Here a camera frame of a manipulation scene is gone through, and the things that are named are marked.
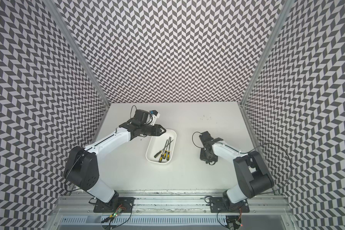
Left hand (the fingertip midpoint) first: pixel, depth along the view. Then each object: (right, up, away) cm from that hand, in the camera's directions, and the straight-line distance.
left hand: (163, 131), depth 86 cm
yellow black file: (+3, -14, +6) cm, 15 cm away
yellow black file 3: (-4, -14, +3) cm, 15 cm away
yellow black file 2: (-2, -16, +3) cm, 17 cm away
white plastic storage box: (-6, -9, +9) cm, 14 cm away
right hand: (+27, -19, +3) cm, 33 cm away
